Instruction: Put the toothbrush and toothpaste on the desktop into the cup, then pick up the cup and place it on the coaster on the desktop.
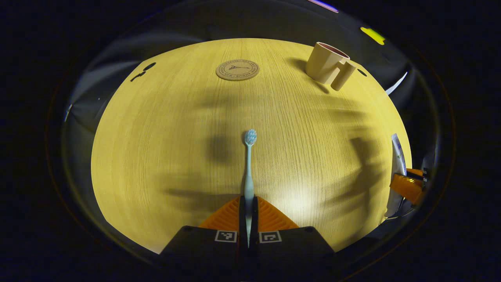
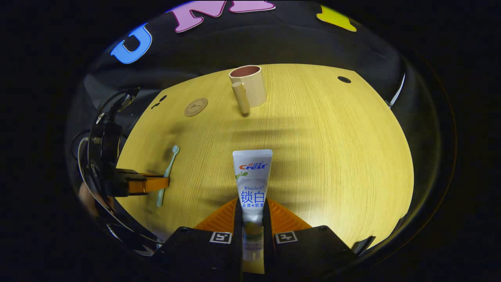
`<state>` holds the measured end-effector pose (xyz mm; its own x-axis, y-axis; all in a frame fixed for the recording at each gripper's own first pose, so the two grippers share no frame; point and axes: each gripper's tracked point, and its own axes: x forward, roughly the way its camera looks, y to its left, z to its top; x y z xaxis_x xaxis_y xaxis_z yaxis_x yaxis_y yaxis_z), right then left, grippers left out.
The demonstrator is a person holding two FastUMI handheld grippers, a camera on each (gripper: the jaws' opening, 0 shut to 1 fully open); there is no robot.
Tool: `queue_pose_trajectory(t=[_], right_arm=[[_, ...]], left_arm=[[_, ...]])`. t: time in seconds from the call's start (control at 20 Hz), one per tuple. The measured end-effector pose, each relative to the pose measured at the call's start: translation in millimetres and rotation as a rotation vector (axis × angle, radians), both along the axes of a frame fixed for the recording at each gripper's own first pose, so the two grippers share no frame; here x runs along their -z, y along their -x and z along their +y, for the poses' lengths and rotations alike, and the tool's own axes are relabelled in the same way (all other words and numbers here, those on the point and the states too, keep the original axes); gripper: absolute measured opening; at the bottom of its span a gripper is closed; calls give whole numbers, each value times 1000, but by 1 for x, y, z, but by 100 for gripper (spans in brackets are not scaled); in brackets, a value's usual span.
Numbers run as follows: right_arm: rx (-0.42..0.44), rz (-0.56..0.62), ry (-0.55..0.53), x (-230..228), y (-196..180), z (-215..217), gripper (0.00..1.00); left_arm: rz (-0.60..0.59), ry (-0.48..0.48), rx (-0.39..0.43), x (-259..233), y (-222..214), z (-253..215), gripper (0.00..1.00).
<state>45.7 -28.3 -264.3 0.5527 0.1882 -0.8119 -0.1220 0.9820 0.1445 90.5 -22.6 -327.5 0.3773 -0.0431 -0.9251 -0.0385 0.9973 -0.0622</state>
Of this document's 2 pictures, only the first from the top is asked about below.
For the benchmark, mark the pale blue toothbrush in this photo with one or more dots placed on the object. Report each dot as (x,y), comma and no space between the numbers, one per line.
(249,176)

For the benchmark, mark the white toothpaste tube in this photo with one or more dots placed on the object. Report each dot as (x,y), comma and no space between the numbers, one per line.
(398,156)

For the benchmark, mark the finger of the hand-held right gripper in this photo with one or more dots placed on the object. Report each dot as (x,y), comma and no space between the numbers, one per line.
(407,188)
(418,173)

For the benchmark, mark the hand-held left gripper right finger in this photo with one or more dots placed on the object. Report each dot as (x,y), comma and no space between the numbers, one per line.
(255,223)

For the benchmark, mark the beige cup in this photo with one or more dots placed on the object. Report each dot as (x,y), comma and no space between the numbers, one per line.
(323,62)

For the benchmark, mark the wooden desktop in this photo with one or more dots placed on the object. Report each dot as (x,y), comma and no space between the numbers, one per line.
(176,137)

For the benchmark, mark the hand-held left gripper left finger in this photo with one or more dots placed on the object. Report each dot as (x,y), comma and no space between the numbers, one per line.
(242,223)

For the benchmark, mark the round cork coaster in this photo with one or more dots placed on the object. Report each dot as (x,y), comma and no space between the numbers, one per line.
(237,70)

